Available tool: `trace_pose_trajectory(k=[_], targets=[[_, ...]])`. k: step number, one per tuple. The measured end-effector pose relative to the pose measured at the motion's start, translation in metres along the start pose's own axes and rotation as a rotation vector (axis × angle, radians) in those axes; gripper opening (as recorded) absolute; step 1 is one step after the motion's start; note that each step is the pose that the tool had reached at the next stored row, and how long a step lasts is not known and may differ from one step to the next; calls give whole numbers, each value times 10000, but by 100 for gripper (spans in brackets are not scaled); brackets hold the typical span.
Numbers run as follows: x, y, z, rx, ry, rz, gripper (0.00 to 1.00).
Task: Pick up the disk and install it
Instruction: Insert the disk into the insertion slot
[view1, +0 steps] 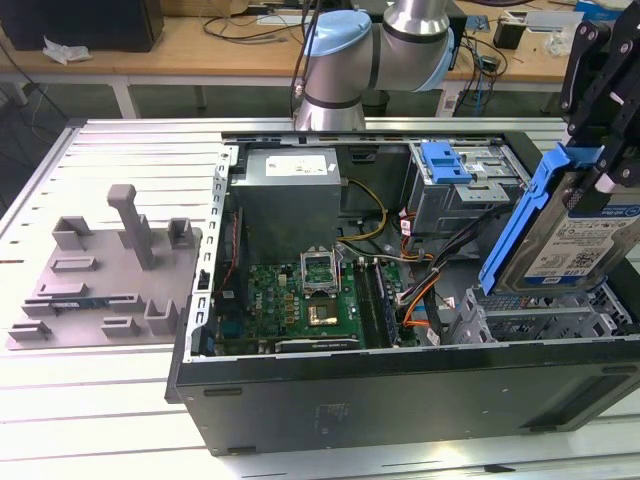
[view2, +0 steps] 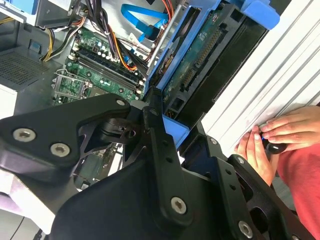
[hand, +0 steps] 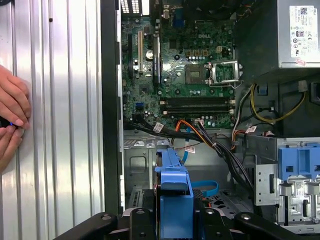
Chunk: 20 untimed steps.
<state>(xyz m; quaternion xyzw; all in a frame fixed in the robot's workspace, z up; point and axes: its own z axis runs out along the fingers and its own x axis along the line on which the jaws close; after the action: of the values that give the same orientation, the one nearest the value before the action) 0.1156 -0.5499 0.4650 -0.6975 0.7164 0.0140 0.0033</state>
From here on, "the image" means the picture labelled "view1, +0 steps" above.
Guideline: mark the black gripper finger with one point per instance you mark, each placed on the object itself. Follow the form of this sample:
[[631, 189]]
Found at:
[[575, 75], [622, 125]]

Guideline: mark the hard disk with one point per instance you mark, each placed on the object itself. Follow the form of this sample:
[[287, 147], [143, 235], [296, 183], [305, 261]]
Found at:
[[555, 235]]

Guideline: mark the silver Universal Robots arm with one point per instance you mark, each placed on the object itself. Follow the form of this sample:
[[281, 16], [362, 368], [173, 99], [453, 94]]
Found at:
[[380, 55]]

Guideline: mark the metal disk bay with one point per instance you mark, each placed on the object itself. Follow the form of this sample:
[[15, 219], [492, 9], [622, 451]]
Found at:
[[525, 320]]

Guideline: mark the clear plastic bags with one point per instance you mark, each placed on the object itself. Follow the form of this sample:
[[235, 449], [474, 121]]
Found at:
[[555, 45]]

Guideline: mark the blue cardboard box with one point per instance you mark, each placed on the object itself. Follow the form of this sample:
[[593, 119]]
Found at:
[[597, 6]]

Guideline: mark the small black container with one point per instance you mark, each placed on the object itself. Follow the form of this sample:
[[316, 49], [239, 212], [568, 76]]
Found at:
[[509, 34]]

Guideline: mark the small black power adapter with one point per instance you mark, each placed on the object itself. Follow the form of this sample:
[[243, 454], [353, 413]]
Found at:
[[489, 63]]

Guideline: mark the black speaker box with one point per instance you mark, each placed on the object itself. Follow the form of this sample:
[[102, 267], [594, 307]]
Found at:
[[460, 40]]

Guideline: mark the blue plastic drive latch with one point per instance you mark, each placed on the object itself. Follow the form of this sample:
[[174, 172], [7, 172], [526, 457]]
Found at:
[[445, 165]]

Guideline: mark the metal optical drive cage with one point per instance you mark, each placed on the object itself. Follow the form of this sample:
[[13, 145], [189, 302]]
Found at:
[[440, 210]]

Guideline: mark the black bin under desk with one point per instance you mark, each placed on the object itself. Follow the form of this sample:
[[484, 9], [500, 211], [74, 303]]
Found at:
[[375, 102]]

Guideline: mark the black RAM stick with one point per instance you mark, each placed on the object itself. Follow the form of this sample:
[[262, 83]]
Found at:
[[386, 305], [367, 300]]

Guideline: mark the thin metal locking lever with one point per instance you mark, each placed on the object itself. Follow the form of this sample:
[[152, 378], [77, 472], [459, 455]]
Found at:
[[340, 272]]

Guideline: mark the grey power supply unit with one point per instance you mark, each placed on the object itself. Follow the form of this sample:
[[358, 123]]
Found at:
[[285, 210]]

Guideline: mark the CPU socket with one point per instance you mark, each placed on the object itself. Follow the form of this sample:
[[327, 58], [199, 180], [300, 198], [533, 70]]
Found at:
[[322, 314]]

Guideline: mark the black open PC case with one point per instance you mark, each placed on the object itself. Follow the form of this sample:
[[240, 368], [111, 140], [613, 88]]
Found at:
[[400, 400]]

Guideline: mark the black graphics card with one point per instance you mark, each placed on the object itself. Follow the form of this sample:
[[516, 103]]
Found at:
[[315, 344]]

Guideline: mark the wooden desk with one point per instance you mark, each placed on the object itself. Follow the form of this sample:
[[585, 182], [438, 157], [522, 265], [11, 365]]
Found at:
[[200, 62]]

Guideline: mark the green motherboard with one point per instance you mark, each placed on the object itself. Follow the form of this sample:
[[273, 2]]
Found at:
[[270, 305]]

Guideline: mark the large black box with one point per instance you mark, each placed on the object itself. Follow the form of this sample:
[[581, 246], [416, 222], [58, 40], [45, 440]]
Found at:
[[80, 25]]

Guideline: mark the crumpled white plastic wrap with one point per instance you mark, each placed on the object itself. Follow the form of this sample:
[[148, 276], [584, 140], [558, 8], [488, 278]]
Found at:
[[65, 50]]

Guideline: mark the grey parts rack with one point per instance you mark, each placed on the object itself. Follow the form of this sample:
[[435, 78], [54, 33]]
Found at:
[[100, 280]]

